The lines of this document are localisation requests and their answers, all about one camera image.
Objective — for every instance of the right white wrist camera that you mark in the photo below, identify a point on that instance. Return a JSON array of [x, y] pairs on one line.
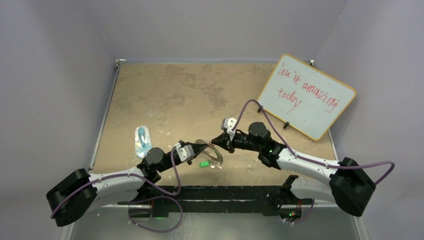
[[227, 125]]

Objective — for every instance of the key with green tag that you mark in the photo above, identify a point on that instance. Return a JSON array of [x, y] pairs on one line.
[[204, 164]]

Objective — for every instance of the whiteboard with red writing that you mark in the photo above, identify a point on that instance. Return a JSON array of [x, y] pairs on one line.
[[304, 97]]

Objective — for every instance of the silver disc with keyrings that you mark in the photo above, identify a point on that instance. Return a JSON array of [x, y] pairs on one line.
[[212, 154]]

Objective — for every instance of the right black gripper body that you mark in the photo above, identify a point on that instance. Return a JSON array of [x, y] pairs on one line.
[[242, 141]]

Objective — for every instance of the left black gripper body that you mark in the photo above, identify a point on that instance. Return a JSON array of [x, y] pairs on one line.
[[188, 160]]

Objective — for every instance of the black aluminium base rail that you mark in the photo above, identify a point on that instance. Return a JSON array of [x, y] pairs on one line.
[[267, 200]]

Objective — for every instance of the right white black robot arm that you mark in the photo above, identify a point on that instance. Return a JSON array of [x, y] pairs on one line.
[[339, 182]]

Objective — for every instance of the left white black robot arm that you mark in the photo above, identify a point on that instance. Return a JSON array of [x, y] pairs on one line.
[[81, 191]]

